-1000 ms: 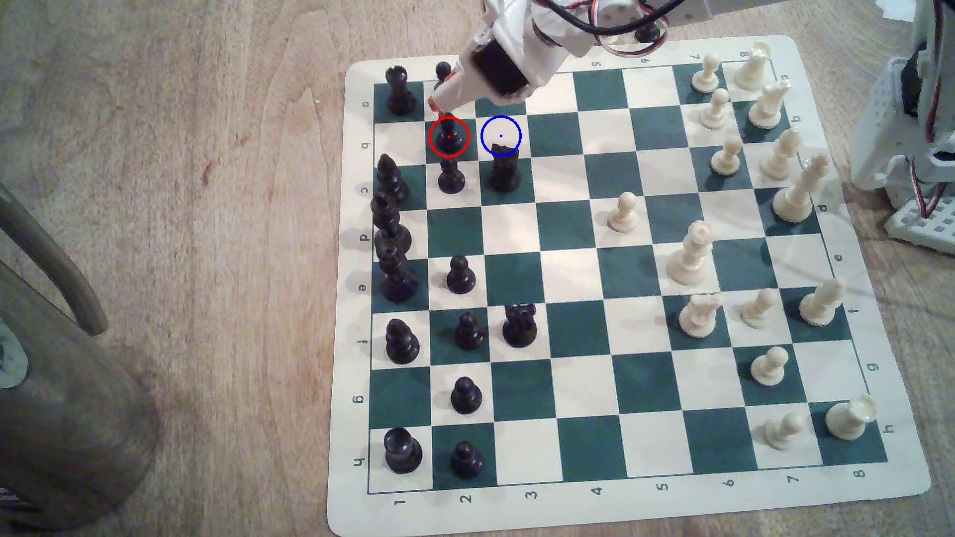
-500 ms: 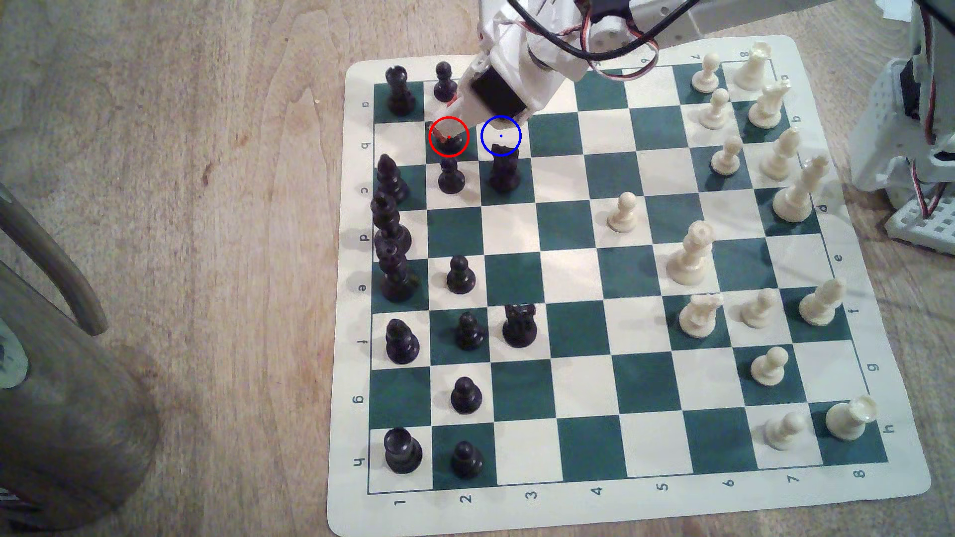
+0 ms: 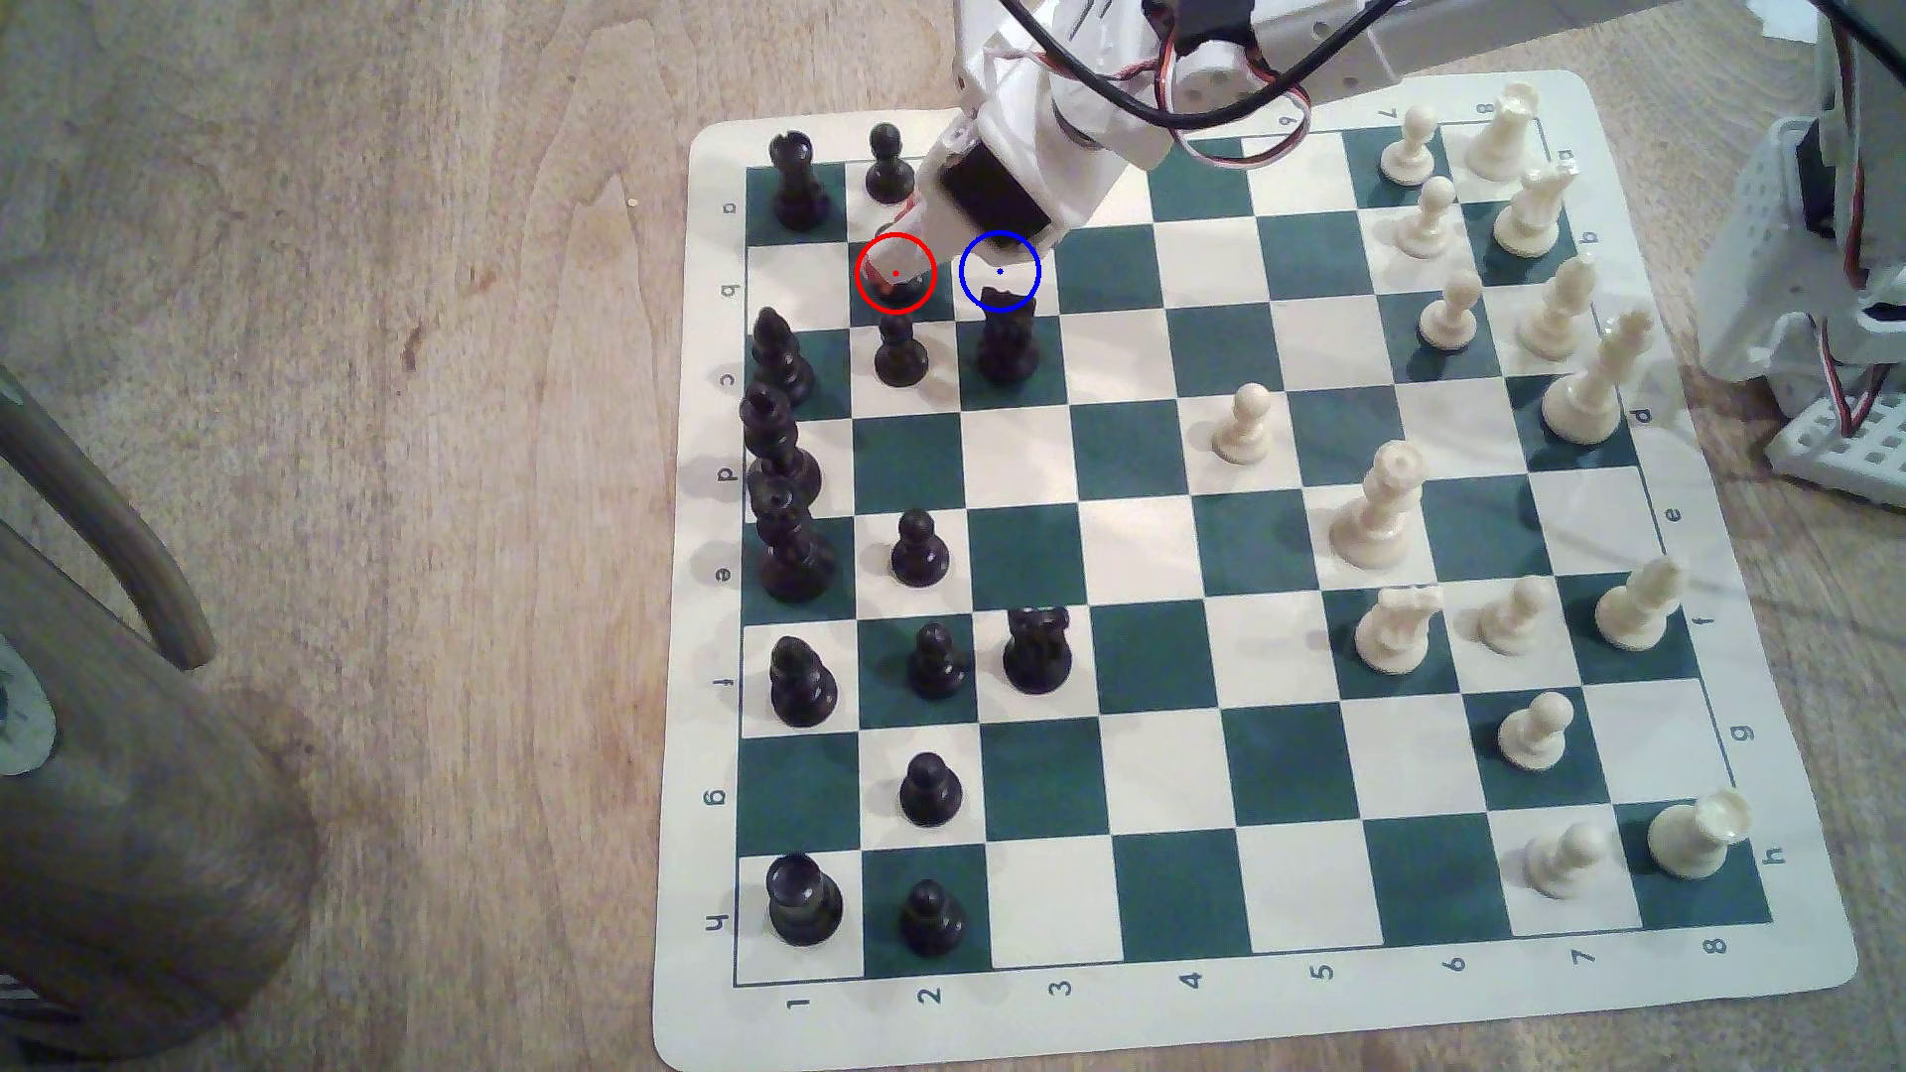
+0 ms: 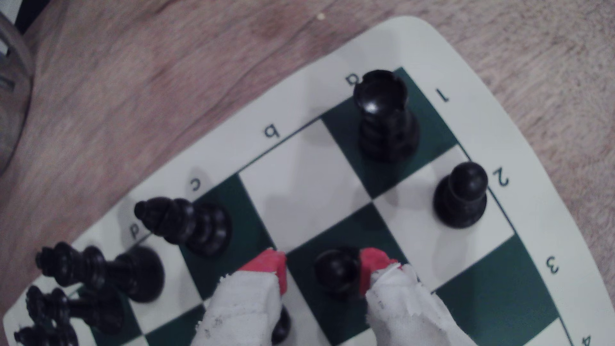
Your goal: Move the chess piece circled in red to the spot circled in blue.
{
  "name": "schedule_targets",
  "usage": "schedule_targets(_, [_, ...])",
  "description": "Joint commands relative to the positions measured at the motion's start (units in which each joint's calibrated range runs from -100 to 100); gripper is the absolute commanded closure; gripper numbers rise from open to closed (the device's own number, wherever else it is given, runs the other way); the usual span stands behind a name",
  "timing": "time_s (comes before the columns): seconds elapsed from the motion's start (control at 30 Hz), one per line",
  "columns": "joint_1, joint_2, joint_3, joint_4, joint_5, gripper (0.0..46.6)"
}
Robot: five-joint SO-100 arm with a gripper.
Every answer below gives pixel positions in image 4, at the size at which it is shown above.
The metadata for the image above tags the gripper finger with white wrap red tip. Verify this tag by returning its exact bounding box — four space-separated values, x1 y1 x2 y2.
191 248 289 346
359 248 479 346

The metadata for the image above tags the black pawn chess piece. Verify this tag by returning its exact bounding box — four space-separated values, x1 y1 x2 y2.
432 162 489 229
315 247 362 301
271 305 292 346

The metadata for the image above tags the black bishop chess piece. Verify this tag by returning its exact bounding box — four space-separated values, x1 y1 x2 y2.
134 196 232 258
13 324 80 346

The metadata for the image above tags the green white chess board mat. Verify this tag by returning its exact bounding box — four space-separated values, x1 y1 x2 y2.
0 16 615 346

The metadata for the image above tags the black queen chess piece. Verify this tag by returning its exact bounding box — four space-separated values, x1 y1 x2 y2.
35 242 165 303

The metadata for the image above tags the black king chess piece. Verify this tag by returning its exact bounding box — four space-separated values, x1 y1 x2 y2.
25 285 127 335

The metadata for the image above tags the black rook chess piece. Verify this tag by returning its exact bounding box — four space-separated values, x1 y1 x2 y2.
353 70 420 161

